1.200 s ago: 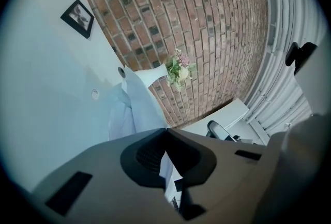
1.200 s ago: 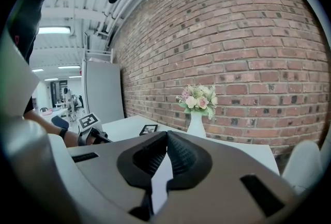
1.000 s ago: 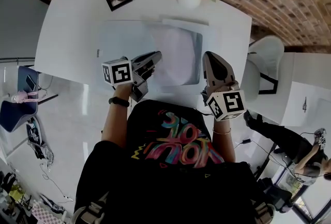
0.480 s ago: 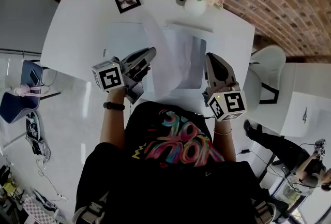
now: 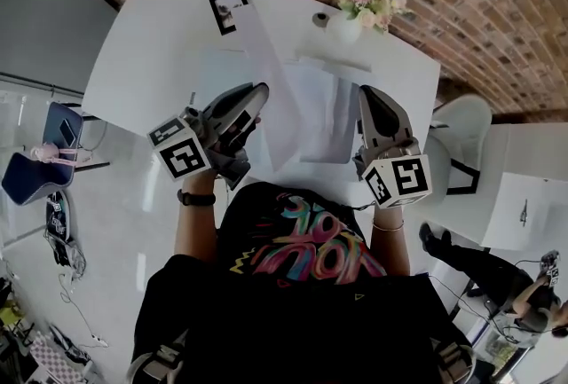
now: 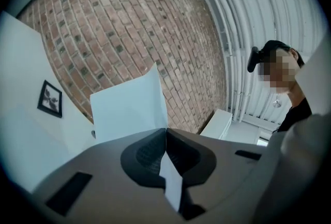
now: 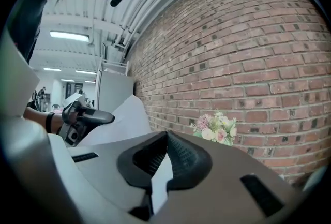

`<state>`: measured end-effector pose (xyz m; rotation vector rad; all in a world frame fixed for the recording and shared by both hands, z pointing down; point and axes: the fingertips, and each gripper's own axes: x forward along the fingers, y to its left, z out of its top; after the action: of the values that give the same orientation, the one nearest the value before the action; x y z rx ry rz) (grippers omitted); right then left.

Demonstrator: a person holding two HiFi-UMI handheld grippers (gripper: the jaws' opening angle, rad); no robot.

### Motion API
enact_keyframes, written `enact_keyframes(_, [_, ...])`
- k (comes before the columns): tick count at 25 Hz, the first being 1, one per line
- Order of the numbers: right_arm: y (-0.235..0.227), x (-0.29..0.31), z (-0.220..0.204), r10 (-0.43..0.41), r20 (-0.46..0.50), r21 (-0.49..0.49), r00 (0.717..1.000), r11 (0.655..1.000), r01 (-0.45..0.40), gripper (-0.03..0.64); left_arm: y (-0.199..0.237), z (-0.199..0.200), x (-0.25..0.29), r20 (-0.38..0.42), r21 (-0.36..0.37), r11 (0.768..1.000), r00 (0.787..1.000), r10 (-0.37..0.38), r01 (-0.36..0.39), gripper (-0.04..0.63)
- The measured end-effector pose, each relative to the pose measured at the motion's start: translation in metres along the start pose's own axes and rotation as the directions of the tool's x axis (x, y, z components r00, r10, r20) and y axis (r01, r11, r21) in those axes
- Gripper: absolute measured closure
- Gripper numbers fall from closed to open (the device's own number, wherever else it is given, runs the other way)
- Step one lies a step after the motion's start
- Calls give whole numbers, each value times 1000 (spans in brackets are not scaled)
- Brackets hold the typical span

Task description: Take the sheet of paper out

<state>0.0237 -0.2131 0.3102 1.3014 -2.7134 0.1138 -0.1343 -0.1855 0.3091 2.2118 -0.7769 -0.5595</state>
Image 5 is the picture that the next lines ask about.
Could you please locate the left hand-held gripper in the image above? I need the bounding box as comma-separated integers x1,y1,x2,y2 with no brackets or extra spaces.
147,82,271,191

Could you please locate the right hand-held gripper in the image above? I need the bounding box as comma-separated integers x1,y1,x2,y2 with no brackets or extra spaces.
351,84,434,209

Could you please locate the white A4 paper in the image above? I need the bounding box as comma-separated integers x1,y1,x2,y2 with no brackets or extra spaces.
229,3,305,174

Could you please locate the person's left forearm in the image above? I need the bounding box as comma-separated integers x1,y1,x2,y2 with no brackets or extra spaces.
172,176,218,263

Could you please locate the person's right forearm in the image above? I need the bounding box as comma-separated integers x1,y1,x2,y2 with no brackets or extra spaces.
370,204,412,278

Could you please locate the person's left hand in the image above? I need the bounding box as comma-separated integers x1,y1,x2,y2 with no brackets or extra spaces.
213,116,264,153

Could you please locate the white shell chair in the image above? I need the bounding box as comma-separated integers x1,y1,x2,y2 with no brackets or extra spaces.
423,92,494,197

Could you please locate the black wrist watch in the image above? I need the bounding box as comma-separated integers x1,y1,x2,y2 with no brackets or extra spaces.
176,189,217,208

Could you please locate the white side table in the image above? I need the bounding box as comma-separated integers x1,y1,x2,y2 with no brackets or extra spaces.
480,171,568,252

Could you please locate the black smartphone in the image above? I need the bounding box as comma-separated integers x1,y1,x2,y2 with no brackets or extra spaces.
58,117,78,145

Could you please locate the pink plush toy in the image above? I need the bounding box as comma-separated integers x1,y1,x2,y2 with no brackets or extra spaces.
29,142,77,167

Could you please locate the black patterned bag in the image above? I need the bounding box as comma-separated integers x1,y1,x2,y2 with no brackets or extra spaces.
43,190,73,244

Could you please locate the black printed t-shirt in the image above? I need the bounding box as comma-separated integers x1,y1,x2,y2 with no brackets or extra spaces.
130,182,477,384

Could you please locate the blue chair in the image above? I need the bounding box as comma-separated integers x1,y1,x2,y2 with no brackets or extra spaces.
1,101,86,207

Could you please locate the pink checkered cloth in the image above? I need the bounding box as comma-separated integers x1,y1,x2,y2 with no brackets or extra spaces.
28,336,85,384

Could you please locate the black picture frame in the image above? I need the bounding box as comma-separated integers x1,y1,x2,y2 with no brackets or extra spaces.
209,0,250,37

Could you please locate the thin gold bracelet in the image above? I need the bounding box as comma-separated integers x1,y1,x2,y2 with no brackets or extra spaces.
371,219,406,233

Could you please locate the grey harness strap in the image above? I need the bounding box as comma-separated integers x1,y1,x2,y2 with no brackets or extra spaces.
431,339,477,384
127,341,186,384

